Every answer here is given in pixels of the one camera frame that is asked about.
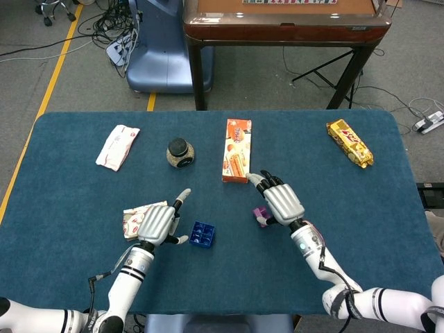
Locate black equipment box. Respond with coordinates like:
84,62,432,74
416,182,444,209

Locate tangled floor cables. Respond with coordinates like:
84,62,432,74
78,0,143,79

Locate grey left arm cable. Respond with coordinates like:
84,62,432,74
88,242,139,313

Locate glass jar with black lid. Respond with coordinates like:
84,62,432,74
166,137,196,171

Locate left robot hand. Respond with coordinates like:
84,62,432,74
137,188,192,247

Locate white power strip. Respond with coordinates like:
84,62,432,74
105,33,135,67
411,111,444,135

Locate purple small object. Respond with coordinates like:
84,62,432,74
252,205,271,228

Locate blue robot torso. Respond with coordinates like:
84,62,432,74
144,314,295,333

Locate black rolling stool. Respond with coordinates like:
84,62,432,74
34,0,77,28

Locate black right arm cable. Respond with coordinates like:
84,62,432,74
301,221,361,333

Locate crumpled red-patterned paper bag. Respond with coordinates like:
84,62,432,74
122,200,169,242

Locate orange biscuit box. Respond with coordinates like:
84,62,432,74
221,119,253,184

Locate blue and magenta toy block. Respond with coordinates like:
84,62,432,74
189,221,216,249

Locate brown mahjong table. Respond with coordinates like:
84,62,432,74
182,0,393,111

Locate white pink pouch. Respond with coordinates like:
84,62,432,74
95,124,141,172

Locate yellow snack packet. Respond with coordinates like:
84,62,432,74
325,119,375,170

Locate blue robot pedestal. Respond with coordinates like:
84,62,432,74
126,0,213,94

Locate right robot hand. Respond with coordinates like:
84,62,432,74
245,169,306,227

